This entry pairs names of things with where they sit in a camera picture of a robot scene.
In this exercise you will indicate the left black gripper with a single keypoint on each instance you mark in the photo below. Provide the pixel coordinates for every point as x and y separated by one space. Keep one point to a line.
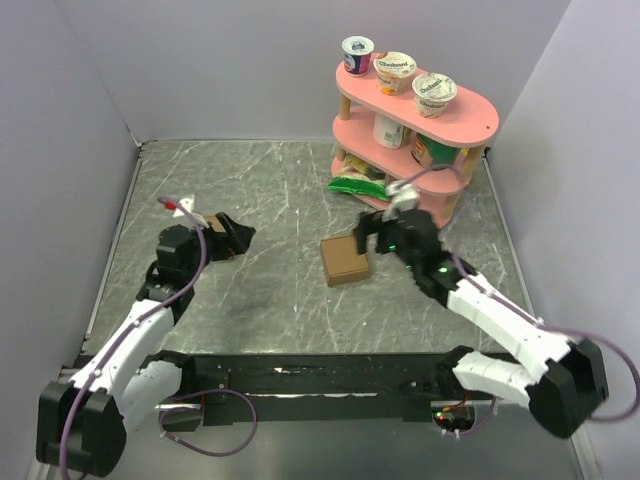
234 241

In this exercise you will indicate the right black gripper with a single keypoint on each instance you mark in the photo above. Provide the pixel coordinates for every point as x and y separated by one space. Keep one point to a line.
365 225

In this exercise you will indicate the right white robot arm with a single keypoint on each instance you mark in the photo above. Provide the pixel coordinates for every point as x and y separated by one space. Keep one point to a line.
559 380

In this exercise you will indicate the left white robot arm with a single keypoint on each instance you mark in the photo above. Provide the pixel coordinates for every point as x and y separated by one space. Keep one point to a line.
83 422

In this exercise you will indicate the small folded cardboard box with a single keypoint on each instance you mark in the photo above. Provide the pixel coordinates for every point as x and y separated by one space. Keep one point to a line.
211 222

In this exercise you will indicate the green snack bag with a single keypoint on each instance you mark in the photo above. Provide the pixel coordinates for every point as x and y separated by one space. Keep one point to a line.
356 176

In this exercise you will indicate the white container middle shelf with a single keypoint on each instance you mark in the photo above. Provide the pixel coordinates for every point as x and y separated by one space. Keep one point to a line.
389 133

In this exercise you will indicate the green can middle shelf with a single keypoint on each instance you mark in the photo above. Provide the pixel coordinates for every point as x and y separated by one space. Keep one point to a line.
435 152

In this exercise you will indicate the Chobani white yogurt cup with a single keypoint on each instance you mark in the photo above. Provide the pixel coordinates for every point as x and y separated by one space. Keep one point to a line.
432 93

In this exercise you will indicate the pink three-tier shelf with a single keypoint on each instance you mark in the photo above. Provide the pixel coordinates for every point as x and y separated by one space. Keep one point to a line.
467 125

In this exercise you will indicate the Chobani peach yogurt cup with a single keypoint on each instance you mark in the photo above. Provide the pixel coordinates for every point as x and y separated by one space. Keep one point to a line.
394 72

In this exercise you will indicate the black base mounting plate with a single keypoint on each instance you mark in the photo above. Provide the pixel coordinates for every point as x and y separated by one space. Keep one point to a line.
294 387

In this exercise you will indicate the white blue yogurt cup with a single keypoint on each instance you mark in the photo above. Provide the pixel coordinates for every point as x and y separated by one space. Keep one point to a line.
357 52

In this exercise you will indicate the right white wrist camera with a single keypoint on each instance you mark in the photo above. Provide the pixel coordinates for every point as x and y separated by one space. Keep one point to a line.
402 197

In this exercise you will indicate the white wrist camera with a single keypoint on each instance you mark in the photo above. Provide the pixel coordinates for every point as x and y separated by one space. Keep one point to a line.
402 197
178 206

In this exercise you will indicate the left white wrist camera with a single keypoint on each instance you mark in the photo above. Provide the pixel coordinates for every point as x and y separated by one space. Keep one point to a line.
178 206

